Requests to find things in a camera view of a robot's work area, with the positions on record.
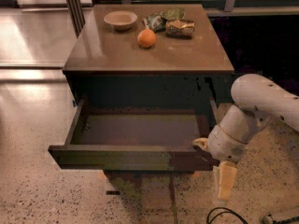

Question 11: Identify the grey power strip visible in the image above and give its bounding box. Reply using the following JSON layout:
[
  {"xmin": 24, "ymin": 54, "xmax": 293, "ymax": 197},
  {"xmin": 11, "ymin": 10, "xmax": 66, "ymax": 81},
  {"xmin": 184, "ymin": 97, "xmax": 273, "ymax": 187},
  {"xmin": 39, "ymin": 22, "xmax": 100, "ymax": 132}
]
[{"xmin": 262, "ymin": 207, "xmax": 299, "ymax": 224}]

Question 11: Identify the beige ceramic bowl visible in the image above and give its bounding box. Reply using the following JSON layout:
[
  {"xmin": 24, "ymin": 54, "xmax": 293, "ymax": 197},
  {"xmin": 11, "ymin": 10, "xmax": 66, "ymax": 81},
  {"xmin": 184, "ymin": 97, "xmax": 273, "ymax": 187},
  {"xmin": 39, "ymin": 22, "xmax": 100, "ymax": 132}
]
[{"xmin": 104, "ymin": 10, "xmax": 137, "ymax": 32}]

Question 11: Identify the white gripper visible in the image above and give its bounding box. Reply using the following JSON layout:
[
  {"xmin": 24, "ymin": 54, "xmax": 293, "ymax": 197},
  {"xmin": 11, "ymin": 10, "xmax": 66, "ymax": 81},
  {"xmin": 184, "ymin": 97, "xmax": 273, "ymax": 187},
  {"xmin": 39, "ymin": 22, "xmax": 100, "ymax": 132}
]
[{"xmin": 192, "ymin": 125, "xmax": 246, "ymax": 202}]

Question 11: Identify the brown drawer cabinet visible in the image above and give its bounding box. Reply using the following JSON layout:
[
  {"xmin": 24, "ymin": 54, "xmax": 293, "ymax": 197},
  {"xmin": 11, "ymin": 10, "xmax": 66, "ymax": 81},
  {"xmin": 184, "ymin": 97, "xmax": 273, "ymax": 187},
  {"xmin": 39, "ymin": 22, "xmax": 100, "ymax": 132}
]
[{"xmin": 62, "ymin": 3, "xmax": 235, "ymax": 181}]

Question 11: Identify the black tape floor marker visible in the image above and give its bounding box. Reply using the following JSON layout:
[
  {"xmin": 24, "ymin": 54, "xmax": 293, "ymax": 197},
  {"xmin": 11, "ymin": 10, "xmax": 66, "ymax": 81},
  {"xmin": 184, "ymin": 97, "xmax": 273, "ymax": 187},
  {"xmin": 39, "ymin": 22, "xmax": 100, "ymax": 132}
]
[{"xmin": 106, "ymin": 190, "xmax": 120, "ymax": 195}]

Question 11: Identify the green snack bag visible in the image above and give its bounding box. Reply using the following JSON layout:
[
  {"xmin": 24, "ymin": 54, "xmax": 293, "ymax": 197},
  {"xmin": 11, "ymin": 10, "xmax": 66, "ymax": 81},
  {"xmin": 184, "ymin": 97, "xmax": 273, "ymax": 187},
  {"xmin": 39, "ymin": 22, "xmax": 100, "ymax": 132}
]
[{"xmin": 142, "ymin": 7, "xmax": 185, "ymax": 33}]

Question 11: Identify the brown shiny snack bag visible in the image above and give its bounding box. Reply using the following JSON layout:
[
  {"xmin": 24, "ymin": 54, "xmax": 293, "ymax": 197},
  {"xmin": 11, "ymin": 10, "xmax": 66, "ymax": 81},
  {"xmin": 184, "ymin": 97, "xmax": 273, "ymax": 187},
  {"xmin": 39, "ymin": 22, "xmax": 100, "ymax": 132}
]
[{"xmin": 165, "ymin": 20, "xmax": 195, "ymax": 38}]

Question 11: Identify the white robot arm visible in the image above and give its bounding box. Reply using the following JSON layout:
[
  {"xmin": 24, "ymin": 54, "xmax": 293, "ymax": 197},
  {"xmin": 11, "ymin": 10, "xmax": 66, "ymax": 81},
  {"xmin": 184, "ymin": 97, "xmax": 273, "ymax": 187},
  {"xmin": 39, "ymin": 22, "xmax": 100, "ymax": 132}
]
[{"xmin": 193, "ymin": 74, "xmax": 299, "ymax": 202}]

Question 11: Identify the brown drawer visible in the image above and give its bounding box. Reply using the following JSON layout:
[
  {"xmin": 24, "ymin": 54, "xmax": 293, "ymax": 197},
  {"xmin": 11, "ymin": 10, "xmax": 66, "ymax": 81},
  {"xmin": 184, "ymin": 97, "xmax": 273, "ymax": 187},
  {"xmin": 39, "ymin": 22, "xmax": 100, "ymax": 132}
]
[{"xmin": 49, "ymin": 98, "xmax": 219, "ymax": 173}]

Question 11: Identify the black floor cable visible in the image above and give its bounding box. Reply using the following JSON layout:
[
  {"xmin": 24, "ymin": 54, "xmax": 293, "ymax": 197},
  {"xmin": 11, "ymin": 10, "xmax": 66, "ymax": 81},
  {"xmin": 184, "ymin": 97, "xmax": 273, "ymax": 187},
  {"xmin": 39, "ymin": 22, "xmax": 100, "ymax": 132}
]
[{"xmin": 206, "ymin": 206, "xmax": 249, "ymax": 224}]

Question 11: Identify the orange fruit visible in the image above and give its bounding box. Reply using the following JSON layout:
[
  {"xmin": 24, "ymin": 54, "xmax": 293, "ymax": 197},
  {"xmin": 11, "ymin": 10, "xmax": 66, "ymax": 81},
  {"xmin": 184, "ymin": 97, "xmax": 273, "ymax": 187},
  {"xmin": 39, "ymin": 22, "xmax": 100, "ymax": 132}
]
[{"xmin": 137, "ymin": 29, "xmax": 156, "ymax": 48}]

